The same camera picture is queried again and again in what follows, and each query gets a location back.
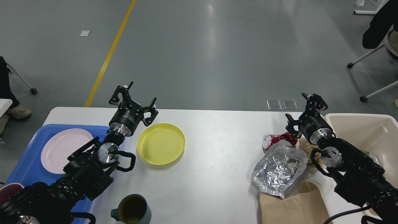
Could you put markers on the pink plastic mug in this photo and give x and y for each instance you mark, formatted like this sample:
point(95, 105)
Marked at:
point(9, 190)

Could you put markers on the white desk base far right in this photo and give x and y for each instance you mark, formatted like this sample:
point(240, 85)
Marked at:
point(369, 7)

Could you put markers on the right floor outlet cover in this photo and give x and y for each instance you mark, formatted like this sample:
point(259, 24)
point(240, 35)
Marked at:
point(290, 104)

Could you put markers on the white paper cup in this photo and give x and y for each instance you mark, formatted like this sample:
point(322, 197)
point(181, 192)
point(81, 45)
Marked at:
point(314, 182)

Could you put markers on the left floor outlet cover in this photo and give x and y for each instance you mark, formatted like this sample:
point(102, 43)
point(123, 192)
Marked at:
point(274, 105)

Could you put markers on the grey chair leg with caster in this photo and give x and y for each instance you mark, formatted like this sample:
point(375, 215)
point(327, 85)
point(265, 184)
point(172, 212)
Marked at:
point(33, 90)

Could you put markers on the brown paper bag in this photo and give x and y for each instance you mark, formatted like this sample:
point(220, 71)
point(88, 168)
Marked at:
point(303, 208)

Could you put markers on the teal mug yellow inside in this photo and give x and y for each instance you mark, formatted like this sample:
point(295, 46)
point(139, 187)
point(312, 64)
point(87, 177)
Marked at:
point(133, 209)

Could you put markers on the floor outlet cover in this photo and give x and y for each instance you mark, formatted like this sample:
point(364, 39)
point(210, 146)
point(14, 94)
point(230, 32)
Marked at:
point(274, 105)
point(290, 104)

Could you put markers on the crumpled brown paper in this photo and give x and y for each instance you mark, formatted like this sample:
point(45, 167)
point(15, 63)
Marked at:
point(308, 148)

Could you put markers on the pink plastic plate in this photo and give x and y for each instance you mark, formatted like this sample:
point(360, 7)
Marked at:
point(59, 147)

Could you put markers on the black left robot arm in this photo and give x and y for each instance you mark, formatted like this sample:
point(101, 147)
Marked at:
point(87, 173)

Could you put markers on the yellow plastic plate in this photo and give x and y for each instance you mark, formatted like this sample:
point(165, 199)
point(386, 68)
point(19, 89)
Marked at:
point(161, 144)

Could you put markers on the crumpled silver foil bag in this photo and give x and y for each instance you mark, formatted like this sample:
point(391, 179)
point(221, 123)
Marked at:
point(280, 166)

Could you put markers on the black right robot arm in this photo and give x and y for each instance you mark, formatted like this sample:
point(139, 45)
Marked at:
point(359, 180)

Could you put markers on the blue plastic tray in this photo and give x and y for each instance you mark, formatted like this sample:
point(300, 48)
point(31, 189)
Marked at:
point(29, 169)

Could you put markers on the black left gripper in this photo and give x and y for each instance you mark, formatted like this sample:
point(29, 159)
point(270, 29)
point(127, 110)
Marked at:
point(128, 115)

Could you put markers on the person's beige shoe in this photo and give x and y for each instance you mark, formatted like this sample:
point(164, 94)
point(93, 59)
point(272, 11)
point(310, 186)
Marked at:
point(19, 113)

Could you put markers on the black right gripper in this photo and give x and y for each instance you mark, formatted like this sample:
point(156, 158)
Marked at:
point(311, 125)

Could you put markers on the beige plastic bin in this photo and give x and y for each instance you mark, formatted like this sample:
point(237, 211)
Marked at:
point(374, 133)

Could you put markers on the crushed red soda can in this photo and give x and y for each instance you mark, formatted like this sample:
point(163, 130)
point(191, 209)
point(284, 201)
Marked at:
point(272, 139)

